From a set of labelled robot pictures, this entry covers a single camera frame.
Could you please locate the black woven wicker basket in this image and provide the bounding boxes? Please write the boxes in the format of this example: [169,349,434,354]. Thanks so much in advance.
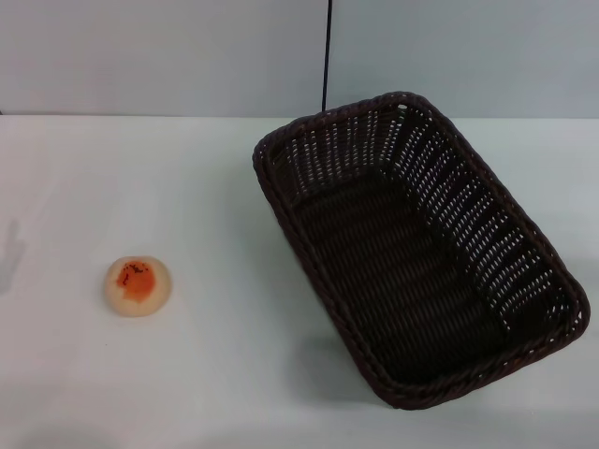
[251,91,592,412]

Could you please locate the round bun with orange centre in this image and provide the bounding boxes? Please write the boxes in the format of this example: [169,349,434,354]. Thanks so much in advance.
[103,254,174,319]

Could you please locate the black vertical wall strip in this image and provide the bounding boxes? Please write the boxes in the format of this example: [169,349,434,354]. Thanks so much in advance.
[320,0,334,113]

